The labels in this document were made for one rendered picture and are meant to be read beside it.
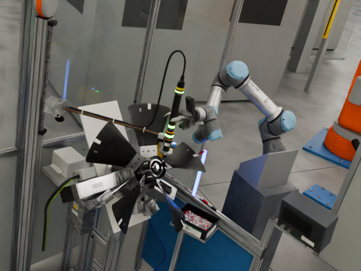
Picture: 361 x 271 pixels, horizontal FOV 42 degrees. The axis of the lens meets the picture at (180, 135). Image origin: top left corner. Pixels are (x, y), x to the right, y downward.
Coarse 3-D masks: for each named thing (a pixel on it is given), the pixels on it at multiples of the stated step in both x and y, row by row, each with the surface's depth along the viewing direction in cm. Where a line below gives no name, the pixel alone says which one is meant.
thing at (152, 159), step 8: (144, 160) 243; (152, 160) 241; (160, 160) 244; (144, 168) 240; (152, 168) 239; (160, 168) 243; (136, 176) 245; (152, 176) 238; (160, 176) 241; (144, 184) 249
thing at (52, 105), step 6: (48, 96) 249; (48, 102) 245; (54, 102) 245; (60, 102) 246; (66, 102) 251; (48, 108) 247; (54, 108) 246; (60, 108) 245; (54, 114) 247; (60, 114) 247
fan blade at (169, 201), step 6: (168, 198) 247; (168, 204) 242; (174, 204) 255; (174, 210) 247; (180, 210) 260; (174, 216) 244; (180, 216) 254; (174, 222) 241; (180, 222) 249; (180, 228) 246
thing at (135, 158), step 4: (136, 156) 239; (140, 156) 239; (132, 160) 240; (136, 160) 240; (140, 160) 241; (128, 164) 240; (132, 164) 241; (136, 164) 242; (140, 164) 242; (132, 168) 242; (136, 168) 243
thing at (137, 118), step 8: (136, 104) 253; (144, 104) 253; (152, 104) 254; (136, 112) 252; (144, 112) 252; (152, 112) 253; (160, 112) 253; (136, 120) 251; (144, 120) 251; (160, 120) 252; (152, 128) 250; (160, 128) 251; (136, 136) 250; (144, 136) 250; (152, 136) 249; (144, 144) 249; (152, 144) 248
